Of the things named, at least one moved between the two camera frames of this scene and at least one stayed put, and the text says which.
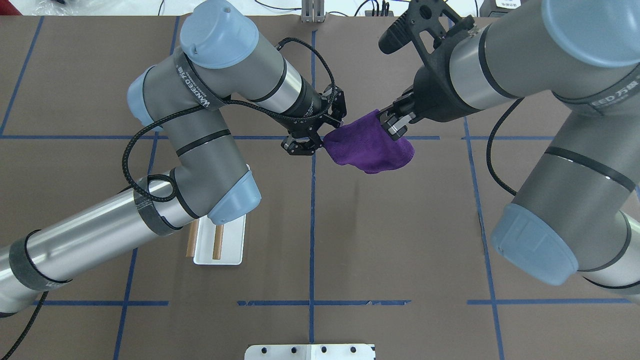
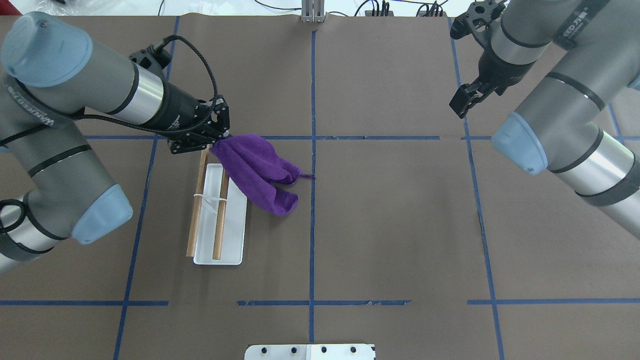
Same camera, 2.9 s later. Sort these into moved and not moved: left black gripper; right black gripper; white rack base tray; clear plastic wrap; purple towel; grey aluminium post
Moved: purple towel; left black gripper; right black gripper
Not moved: white rack base tray; clear plastic wrap; grey aluminium post
